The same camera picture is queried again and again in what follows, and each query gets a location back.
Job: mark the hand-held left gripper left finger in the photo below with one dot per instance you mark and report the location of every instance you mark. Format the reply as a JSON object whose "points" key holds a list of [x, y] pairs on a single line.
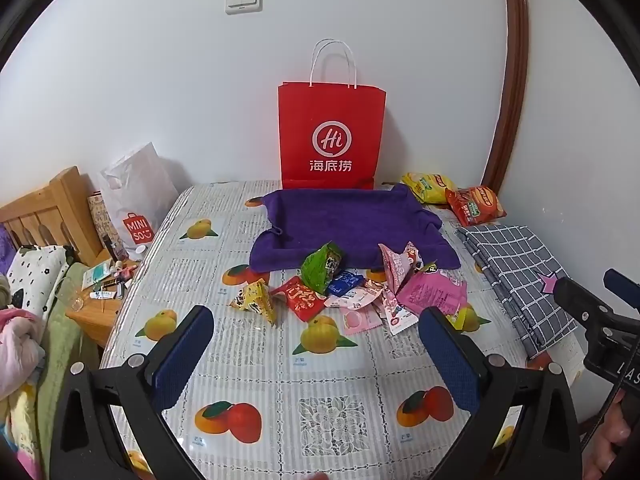
{"points": [[182, 360]]}

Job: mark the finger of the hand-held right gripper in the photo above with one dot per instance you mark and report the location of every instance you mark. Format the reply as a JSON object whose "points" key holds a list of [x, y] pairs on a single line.
{"points": [[622, 285], [582, 305]]}

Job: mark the fruit print tablecloth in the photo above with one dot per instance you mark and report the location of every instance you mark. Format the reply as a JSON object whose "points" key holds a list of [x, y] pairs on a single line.
{"points": [[320, 385]]}

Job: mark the long bear print packet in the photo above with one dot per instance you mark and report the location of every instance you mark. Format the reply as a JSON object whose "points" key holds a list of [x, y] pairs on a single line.
{"points": [[397, 265]]}

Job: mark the brown wooden door frame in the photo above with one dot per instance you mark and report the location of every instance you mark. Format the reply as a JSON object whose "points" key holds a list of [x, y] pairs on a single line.
{"points": [[515, 85]]}

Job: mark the white plastic shopping bag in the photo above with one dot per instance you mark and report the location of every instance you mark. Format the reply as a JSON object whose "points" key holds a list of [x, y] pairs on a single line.
{"points": [[140, 195]]}

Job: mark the clear drinking glass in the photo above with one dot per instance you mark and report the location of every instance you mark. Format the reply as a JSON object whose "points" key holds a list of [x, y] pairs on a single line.
{"points": [[76, 297]]}

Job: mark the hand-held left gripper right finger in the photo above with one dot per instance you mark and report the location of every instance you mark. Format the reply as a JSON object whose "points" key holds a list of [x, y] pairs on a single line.
{"points": [[450, 360]]}

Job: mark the grey checked cloth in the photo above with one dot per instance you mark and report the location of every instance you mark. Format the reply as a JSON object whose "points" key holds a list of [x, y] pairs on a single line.
{"points": [[515, 270]]}

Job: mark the wooden headboard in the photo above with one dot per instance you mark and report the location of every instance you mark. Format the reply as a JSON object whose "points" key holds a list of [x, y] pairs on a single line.
{"points": [[45, 210]]}

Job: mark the purple towel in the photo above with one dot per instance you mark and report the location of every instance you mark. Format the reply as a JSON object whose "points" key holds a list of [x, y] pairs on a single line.
{"points": [[350, 225]]}

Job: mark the red paper bag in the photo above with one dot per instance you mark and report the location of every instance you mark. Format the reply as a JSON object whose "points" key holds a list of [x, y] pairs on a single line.
{"points": [[332, 120]]}

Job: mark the brown patterned gift bag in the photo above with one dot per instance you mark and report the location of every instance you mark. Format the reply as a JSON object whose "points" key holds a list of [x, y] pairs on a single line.
{"points": [[105, 225]]}

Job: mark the small teal box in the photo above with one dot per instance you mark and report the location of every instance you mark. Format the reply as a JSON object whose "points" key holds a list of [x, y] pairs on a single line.
{"points": [[96, 275]]}

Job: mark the pink peach packet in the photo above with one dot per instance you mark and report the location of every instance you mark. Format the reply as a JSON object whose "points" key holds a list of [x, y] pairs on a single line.
{"points": [[360, 320]]}

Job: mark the wooden nightstand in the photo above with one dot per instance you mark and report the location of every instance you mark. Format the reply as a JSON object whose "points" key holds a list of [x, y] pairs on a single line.
{"points": [[100, 315]]}

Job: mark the large pink panda snack bag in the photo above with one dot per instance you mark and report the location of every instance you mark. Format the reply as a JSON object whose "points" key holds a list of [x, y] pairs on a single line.
{"points": [[432, 292]]}

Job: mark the red chip bag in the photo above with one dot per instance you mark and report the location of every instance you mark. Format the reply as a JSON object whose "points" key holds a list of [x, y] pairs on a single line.
{"points": [[475, 205]]}

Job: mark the green snack packet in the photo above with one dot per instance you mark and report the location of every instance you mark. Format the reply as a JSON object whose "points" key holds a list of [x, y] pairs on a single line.
{"points": [[322, 267]]}

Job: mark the green blanket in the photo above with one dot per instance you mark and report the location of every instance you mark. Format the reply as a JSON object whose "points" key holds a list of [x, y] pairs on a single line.
{"points": [[65, 355]]}

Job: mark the yellow patterned triangular packet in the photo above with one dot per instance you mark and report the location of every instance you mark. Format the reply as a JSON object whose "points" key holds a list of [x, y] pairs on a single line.
{"points": [[255, 300]]}

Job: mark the person's right hand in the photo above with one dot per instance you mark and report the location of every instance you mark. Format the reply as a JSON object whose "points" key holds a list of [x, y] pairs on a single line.
{"points": [[617, 432]]}

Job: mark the white spotted pillow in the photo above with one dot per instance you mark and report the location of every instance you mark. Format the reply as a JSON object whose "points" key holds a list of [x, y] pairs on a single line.
{"points": [[37, 275]]}

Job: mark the red snack packet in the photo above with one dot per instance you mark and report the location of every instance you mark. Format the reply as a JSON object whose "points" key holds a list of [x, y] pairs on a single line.
{"points": [[300, 300]]}

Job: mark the yellow chip bag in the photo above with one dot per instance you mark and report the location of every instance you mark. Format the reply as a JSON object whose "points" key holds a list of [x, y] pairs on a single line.
{"points": [[430, 187]]}

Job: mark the pale pink text packet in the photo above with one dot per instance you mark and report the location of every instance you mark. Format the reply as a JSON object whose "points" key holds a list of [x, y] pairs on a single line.
{"points": [[355, 296]]}

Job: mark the pink bedding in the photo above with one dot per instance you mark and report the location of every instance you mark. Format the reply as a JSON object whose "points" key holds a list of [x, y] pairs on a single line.
{"points": [[17, 355]]}

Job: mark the blue candy packet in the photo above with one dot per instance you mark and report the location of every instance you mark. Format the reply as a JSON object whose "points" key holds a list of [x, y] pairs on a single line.
{"points": [[345, 282]]}

